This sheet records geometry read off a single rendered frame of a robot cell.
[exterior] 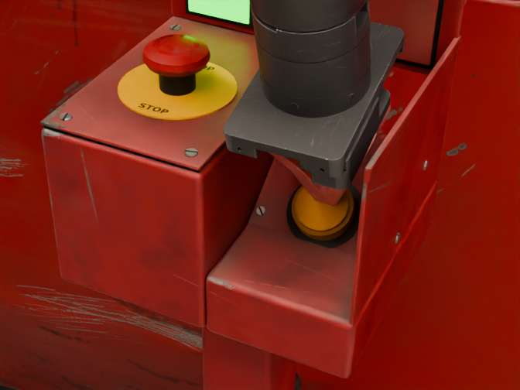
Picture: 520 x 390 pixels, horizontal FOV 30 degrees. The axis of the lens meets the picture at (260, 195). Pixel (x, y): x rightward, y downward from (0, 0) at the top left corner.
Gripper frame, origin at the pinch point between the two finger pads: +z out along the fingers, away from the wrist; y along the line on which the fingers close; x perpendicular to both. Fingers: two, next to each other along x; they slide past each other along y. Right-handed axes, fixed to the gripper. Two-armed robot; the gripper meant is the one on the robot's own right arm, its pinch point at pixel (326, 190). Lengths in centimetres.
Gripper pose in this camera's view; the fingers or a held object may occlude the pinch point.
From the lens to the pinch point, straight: 57.8
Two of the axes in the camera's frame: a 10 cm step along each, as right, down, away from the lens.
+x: -9.1, -2.4, 3.4
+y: 4.0, -7.3, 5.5
